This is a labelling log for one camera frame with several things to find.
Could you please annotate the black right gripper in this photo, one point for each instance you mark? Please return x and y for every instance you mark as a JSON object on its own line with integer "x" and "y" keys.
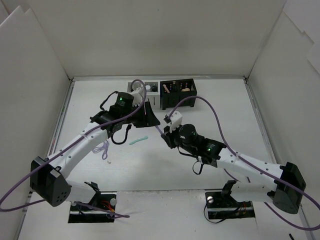
{"x": 167, "y": 137}

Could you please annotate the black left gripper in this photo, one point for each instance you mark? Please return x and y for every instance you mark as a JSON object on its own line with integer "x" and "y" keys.
{"x": 141, "y": 119}

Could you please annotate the purple eyebrow razor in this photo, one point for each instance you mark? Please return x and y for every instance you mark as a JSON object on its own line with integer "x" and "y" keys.
{"x": 159, "y": 130}

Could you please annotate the teal eyebrow razor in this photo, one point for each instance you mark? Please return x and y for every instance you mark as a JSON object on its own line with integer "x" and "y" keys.
{"x": 138, "y": 140}

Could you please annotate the clear bottle black cap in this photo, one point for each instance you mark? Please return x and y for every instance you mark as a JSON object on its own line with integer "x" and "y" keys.
{"x": 154, "y": 88}

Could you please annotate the pink makeup applicator stick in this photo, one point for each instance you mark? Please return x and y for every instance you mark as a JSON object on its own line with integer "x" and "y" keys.
{"x": 166, "y": 90}

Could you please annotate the black eyeliner pencil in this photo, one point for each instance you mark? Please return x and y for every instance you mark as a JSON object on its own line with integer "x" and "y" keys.
{"x": 174, "y": 86}

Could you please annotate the beige beauty sponge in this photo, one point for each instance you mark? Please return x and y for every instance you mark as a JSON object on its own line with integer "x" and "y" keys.
{"x": 186, "y": 89}

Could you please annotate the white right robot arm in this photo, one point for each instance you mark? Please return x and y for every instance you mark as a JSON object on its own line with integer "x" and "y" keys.
{"x": 281, "y": 185}

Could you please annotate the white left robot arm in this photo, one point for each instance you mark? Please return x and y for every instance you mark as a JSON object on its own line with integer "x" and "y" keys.
{"x": 49, "y": 176}

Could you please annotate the white slotted organizer box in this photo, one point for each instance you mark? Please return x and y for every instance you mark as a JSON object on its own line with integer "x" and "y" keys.
{"x": 153, "y": 97}

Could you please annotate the black slotted organizer box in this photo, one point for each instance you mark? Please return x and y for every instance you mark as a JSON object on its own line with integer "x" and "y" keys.
{"x": 170, "y": 100}

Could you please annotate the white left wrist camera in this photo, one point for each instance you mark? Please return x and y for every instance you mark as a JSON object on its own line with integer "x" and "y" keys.
{"x": 138, "y": 96}

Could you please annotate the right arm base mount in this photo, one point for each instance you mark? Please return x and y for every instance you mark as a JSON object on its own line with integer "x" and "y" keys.
{"x": 218, "y": 209}

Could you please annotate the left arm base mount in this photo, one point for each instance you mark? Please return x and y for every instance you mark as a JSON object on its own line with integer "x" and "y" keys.
{"x": 79, "y": 214}

